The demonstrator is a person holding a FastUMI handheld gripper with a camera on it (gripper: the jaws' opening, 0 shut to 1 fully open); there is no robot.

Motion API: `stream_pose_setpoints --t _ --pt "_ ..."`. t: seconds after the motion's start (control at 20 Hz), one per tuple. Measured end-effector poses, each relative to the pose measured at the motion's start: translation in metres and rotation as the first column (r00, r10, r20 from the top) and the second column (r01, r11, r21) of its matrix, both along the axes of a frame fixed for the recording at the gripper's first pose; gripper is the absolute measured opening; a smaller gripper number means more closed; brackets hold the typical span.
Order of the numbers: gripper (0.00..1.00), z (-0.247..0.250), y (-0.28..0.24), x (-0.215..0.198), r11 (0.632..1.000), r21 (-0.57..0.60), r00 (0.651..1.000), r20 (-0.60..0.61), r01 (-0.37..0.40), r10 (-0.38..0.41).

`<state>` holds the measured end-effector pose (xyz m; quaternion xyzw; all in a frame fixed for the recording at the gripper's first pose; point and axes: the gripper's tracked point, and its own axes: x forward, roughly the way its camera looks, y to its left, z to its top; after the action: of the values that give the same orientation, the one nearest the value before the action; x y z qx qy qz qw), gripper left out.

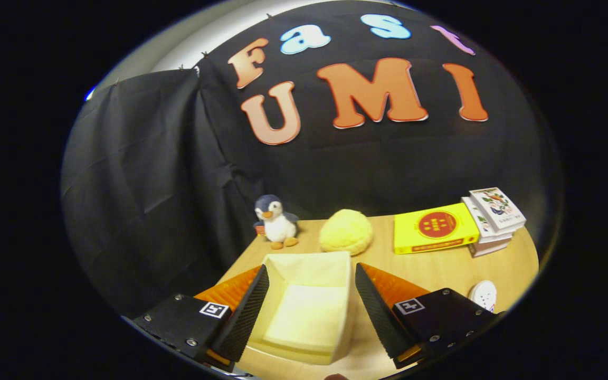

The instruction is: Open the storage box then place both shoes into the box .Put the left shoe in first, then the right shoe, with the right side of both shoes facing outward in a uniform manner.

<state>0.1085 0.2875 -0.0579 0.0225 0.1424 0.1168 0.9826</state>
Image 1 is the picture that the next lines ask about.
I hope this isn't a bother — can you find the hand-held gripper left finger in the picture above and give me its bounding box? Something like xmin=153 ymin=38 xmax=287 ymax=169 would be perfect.
xmin=132 ymin=264 xmax=270 ymax=373

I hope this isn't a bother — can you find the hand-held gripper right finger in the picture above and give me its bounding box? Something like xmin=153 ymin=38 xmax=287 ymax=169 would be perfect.
xmin=355 ymin=262 xmax=505 ymax=370

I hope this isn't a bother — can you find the beige fabric storage box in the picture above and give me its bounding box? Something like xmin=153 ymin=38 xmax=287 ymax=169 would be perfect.
xmin=246 ymin=251 xmax=355 ymax=366

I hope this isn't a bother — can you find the white canvas shoe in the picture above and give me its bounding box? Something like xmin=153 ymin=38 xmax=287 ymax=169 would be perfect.
xmin=468 ymin=280 xmax=498 ymax=314

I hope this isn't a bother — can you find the yellow round plush toy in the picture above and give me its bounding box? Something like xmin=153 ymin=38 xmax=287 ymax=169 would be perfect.
xmin=318 ymin=209 xmax=374 ymax=257

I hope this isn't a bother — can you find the penguin plush toy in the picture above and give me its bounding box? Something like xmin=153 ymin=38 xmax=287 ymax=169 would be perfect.
xmin=253 ymin=194 xmax=300 ymax=250

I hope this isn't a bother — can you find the yellow book with red circle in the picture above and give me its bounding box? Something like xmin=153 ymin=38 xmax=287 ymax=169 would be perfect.
xmin=393 ymin=203 xmax=481 ymax=255

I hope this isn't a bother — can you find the brown spine book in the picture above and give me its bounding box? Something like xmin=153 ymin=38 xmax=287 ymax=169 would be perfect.
xmin=468 ymin=237 xmax=513 ymax=258

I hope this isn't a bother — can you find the white book with bird picture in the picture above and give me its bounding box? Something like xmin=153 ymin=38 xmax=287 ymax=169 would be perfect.
xmin=469 ymin=187 xmax=527 ymax=234

